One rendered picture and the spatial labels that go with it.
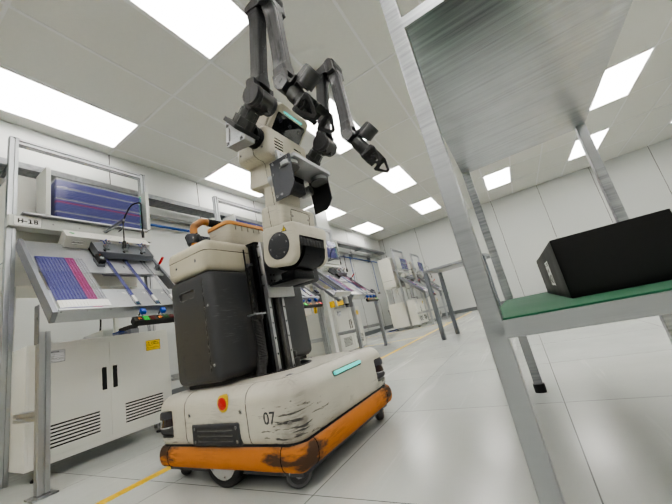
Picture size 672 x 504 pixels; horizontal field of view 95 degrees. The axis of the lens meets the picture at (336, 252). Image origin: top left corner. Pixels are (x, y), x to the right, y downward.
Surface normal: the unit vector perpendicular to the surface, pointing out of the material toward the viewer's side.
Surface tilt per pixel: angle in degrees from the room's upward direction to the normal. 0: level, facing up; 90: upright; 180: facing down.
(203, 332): 90
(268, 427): 90
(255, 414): 90
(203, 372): 90
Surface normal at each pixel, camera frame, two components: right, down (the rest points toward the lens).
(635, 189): -0.51, -0.10
